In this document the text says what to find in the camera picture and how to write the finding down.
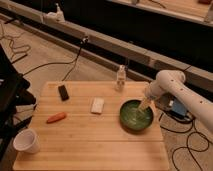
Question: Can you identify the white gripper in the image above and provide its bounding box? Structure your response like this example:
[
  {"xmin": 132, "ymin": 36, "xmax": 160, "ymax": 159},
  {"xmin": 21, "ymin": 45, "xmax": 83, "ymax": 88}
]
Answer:
[{"xmin": 138, "ymin": 81, "xmax": 164, "ymax": 110}]

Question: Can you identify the green ceramic bowl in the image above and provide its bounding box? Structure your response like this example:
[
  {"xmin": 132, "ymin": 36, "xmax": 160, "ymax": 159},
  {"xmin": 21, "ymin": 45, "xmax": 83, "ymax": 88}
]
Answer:
[{"xmin": 119, "ymin": 100, "xmax": 154, "ymax": 131}]

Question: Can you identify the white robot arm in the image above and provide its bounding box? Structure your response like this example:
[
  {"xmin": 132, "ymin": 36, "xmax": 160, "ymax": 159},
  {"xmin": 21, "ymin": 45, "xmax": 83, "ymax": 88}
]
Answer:
[{"xmin": 139, "ymin": 70, "xmax": 213, "ymax": 132}]

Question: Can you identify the blue electronics box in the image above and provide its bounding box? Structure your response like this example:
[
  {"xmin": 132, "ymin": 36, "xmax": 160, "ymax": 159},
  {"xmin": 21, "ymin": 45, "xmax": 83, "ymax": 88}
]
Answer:
[{"xmin": 169, "ymin": 99, "xmax": 187, "ymax": 119}]

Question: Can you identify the clear plastic bottle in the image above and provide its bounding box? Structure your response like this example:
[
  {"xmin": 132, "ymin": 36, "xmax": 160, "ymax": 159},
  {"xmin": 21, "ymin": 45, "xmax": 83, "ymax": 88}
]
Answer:
[{"xmin": 116, "ymin": 65, "xmax": 126, "ymax": 91}]

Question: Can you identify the black rectangular block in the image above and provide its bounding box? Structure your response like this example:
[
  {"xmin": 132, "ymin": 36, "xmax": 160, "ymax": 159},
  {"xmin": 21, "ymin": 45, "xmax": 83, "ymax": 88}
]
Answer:
[{"xmin": 58, "ymin": 85, "xmax": 69, "ymax": 101}]

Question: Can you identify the orange carrot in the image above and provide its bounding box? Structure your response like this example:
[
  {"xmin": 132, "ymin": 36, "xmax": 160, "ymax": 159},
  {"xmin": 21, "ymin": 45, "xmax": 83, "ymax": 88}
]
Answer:
[{"xmin": 46, "ymin": 112, "xmax": 67, "ymax": 124}]

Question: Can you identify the white paper cup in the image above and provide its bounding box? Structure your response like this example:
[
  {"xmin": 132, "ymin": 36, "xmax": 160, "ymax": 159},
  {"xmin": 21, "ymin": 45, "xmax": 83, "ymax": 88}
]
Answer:
[{"xmin": 13, "ymin": 129, "xmax": 40, "ymax": 154}]

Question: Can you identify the black equipment stand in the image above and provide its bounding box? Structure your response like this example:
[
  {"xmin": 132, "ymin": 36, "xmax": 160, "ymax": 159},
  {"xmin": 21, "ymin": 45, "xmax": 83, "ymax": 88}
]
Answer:
[{"xmin": 0, "ymin": 45, "xmax": 36, "ymax": 161}]

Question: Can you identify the black floor cable right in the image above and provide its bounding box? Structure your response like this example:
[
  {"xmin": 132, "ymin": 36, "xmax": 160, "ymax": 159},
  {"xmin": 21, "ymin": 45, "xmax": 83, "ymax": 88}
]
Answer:
[{"xmin": 156, "ymin": 93, "xmax": 213, "ymax": 171}]

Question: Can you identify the black floor cable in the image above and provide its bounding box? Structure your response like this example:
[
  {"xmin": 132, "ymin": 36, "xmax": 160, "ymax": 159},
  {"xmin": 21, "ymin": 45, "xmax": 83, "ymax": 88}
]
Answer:
[
  {"xmin": 0, "ymin": 23, "xmax": 90, "ymax": 82},
  {"xmin": 156, "ymin": 93, "xmax": 213, "ymax": 171}
]

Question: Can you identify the black floor cable left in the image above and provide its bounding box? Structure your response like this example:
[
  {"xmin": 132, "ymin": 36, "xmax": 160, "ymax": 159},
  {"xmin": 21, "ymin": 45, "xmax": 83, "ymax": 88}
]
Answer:
[{"xmin": 0, "ymin": 23, "xmax": 90, "ymax": 82}]

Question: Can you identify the metal rail beam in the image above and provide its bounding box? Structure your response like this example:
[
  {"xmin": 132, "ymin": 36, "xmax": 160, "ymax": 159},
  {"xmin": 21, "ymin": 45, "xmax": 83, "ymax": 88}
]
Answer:
[{"xmin": 0, "ymin": 0, "xmax": 213, "ymax": 84}]

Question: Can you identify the white object on rail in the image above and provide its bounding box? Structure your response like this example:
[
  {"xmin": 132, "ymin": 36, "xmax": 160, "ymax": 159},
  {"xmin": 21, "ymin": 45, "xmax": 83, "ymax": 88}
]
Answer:
[{"xmin": 45, "ymin": 3, "xmax": 65, "ymax": 22}]

